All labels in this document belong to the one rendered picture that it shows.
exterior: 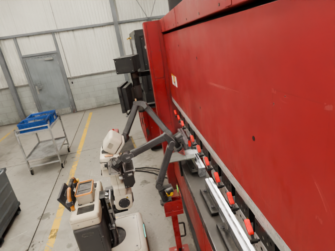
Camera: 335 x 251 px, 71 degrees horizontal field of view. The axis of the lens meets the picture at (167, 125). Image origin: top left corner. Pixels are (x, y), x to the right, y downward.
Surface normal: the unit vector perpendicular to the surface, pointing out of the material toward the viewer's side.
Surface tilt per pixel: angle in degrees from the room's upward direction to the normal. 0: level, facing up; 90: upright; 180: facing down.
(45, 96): 90
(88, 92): 90
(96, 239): 90
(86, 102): 90
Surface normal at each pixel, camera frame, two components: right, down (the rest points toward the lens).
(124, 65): -0.05, 0.36
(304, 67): -0.98, 0.18
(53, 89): 0.22, 0.31
